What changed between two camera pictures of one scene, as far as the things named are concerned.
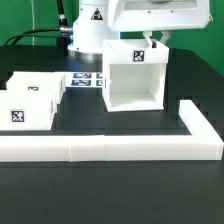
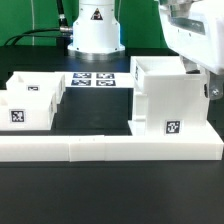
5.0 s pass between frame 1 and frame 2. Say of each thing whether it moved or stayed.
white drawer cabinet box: moved
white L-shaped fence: stayed
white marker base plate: stayed
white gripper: moved
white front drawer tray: stayed
